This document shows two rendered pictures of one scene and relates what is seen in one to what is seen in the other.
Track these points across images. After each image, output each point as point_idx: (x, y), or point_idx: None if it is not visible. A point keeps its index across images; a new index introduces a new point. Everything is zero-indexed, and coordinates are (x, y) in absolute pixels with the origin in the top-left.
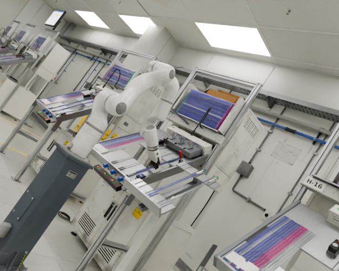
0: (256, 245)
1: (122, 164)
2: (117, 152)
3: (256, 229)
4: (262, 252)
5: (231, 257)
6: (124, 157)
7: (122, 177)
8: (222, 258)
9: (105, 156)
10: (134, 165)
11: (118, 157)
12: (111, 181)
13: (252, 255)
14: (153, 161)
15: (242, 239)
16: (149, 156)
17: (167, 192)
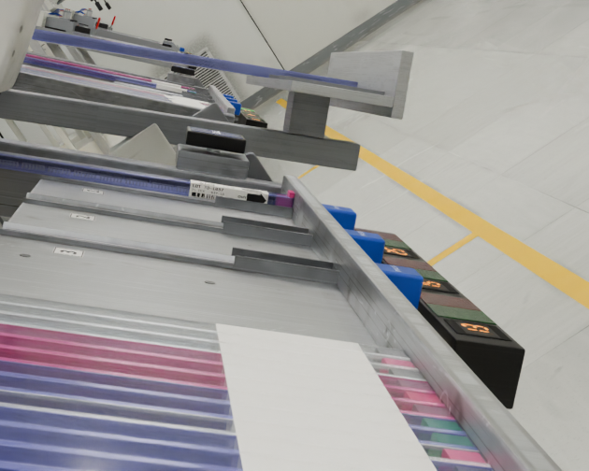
0: (101, 85)
1: (198, 241)
2: (101, 303)
3: (35, 74)
4: (109, 85)
5: (196, 106)
6: (100, 255)
7: (323, 204)
8: (227, 106)
9: (320, 335)
10: (107, 205)
11: (163, 274)
12: (409, 250)
13: (142, 92)
14: (8, 88)
15: (112, 90)
16: (14, 59)
17: (170, 114)
